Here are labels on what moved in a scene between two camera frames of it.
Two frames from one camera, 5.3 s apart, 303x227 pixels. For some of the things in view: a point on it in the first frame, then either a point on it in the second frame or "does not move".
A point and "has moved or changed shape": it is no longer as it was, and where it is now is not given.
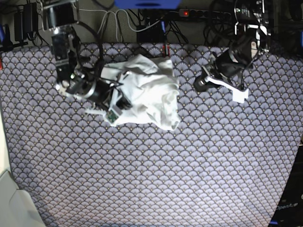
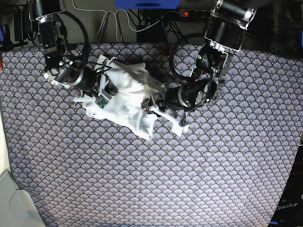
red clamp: [168, 50] does not move
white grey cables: [116, 14] does not move
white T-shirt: [153, 85] has moved or changed shape
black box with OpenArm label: [289, 212] does not move
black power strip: [201, 13] does not move
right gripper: [222, 64] -> [188, 92]
